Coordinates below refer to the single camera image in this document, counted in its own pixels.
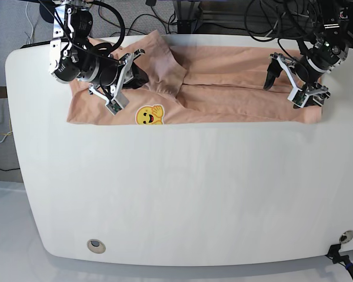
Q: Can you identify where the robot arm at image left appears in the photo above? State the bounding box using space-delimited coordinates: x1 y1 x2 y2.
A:
40 1 149 115

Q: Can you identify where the right table cable grommet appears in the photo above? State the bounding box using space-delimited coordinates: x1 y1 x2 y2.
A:
339 230 353 244

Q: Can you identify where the left table cable grommet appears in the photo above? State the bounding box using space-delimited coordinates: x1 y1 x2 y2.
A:
87 239 106 254

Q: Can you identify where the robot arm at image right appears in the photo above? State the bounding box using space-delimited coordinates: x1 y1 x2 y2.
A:
264 1 349 109

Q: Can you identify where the black clamp with cable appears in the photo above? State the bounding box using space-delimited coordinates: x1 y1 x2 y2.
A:
325 244 353 280

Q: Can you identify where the white floor cable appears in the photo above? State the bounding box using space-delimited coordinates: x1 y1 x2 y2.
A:
24 0 36 45

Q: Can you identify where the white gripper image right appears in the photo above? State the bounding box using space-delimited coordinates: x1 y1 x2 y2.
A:
263 53 331 109

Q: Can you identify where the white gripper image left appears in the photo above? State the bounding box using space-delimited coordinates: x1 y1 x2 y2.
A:
88 49 149 114

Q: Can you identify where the peach pink T-shirt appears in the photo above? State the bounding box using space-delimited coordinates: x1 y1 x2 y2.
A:
67 31 322 125

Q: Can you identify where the black metal frame post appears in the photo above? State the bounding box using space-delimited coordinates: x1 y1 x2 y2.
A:
172 1 202 34

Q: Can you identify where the table cable grommet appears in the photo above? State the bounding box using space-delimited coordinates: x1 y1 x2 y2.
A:
87 239 106 254
339 230 353 244

